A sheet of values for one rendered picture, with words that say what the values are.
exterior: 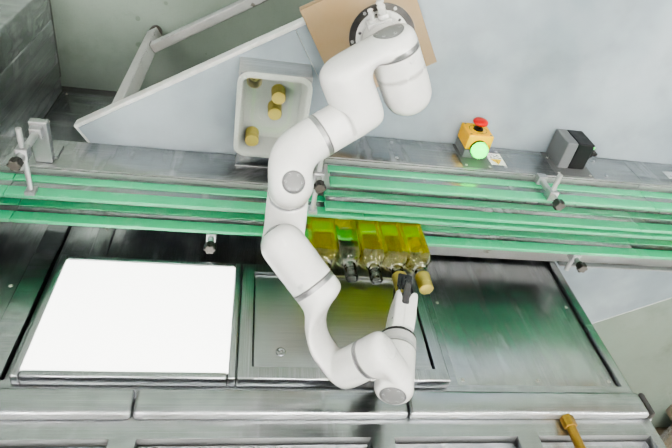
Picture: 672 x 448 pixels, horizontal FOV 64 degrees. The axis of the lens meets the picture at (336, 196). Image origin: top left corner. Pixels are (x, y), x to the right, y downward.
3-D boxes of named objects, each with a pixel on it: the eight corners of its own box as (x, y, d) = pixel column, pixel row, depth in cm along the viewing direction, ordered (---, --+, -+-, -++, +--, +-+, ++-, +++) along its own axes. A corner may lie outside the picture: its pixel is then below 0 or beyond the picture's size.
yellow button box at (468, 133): (453, 143, 150) (461, 157, 144) (462, 119, 145) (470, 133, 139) (477, 145, 151) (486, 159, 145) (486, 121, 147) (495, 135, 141)
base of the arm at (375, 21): (345, 7, 122) (354, 31, 110) (399, -11, 121) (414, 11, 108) (363, 68, 131) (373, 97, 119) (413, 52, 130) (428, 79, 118)
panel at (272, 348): (63, 262, 132) (10, 385, 105) (61, 253, 130) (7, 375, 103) (415, 279, 148) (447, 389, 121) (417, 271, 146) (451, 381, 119)
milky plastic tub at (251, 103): (234, 137, 141) (232, 155, 134) (239, 56, 128) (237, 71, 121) (300, 143, 144) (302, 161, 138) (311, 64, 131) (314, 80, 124)
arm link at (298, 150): (307, 122, 109) (245, 158, 107) (314, 106, 96) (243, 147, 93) (342, 180, 109) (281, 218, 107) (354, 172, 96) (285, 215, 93)
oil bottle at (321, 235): (306, 214, 143) (311, 272, 126) (308, 198, 140) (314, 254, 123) (326, 216, 144) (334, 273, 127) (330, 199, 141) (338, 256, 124)
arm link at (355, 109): (320, 142, 109) (289, 73, 99) (417, 85, 113) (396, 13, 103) (340, 161, 101) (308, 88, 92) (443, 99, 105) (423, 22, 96)
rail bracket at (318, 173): (304, 193, 138) (307, 225, 129) (313, 137, 129) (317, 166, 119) (316, 194, 139) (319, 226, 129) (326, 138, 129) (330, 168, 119)
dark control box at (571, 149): (544, 151, 155) (557, 168, 148) (555, 127, 150) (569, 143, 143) (570, 153, 156) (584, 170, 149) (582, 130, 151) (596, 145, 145)
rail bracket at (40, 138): (44, 151, 135) (10, 206, 117) (33, 90, 125) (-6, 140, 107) (65, 152, 136) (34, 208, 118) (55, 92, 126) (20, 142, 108)
